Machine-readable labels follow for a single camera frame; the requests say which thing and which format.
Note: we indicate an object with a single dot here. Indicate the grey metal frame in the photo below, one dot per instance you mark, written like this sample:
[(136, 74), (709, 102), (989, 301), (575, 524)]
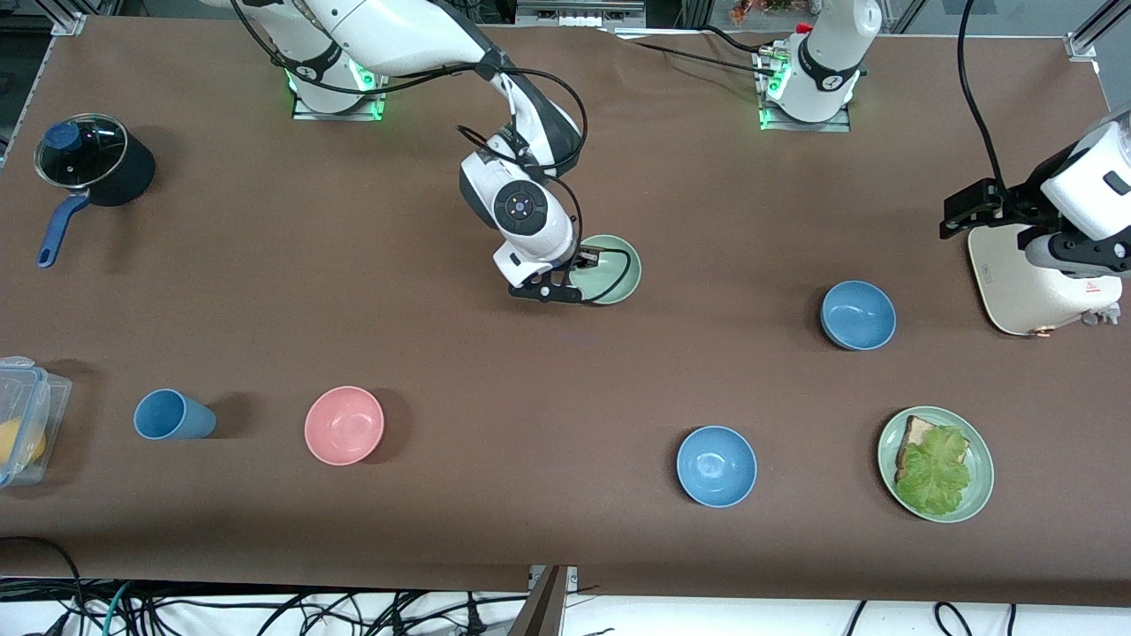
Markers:
[(601, 13)]

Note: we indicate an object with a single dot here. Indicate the pink bowl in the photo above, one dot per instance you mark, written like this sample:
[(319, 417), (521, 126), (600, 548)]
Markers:
[(345, 426)]

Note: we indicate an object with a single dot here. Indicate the blue bowl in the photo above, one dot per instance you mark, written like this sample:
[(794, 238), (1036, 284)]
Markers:
[(717, 465), (858, 314)]

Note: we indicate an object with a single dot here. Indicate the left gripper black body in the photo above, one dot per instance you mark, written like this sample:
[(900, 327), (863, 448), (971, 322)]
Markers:
[(1016, 202)]

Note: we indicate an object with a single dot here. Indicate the dark blue saucepan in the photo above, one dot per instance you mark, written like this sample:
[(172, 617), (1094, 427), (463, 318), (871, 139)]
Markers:
[(132, 177)]

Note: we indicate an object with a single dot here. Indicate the bread slice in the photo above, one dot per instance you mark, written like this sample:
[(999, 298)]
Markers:
[(917, 431)]

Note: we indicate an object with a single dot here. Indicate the clear plastic container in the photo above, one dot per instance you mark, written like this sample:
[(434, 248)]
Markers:
[(31, 415)]

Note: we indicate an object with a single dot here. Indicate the green lettuce leaf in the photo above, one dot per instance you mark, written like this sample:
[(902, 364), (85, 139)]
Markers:
[(935, 473)]

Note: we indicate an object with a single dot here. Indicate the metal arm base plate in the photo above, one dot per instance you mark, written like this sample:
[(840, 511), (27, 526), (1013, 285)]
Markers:
[(831, 126), (353, 116)]

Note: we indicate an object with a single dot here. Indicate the blue plastic cup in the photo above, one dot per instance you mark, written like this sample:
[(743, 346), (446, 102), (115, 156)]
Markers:
[(168, 415)]

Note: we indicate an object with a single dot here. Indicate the yellow food piece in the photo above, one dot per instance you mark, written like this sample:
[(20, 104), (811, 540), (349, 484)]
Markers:
[(18, 442)]

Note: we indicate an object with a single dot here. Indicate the light green bowl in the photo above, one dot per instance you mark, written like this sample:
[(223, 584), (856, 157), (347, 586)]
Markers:
[(614, 283)]

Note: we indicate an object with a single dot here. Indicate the white toaster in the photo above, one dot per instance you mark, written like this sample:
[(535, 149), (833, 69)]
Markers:
[(1016, 283)]

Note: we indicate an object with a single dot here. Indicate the light green plate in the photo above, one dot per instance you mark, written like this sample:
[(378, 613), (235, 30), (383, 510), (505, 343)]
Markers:
[(981, 481)]

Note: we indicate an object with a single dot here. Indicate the aluminium frame profile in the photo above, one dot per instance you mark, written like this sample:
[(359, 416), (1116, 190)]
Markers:
[(1091, 35), (66, 22)]

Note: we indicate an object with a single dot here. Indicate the brown table cover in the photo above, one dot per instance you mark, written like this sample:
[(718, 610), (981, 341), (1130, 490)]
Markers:
[(530, 397)]

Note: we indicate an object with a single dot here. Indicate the glass saucepan lid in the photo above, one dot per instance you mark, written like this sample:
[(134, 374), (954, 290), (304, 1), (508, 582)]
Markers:
[(88, 155)]

